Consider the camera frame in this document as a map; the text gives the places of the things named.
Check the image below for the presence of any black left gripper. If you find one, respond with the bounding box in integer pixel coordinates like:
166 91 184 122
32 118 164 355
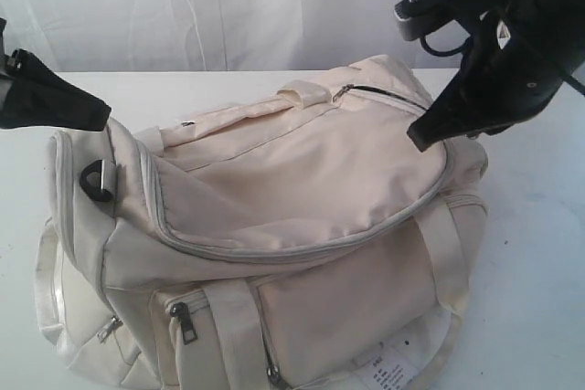
1 19 112 132

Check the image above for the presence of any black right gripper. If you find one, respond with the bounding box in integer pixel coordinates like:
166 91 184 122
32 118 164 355
407 11 584 152

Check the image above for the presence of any cream duffel bag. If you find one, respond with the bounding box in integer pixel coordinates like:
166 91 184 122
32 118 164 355
35 56 488 389

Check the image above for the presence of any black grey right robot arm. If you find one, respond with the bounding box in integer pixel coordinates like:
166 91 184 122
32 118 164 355
394 0 584 151

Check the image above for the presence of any white paper tag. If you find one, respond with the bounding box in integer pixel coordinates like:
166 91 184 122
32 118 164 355
353 335 441 389

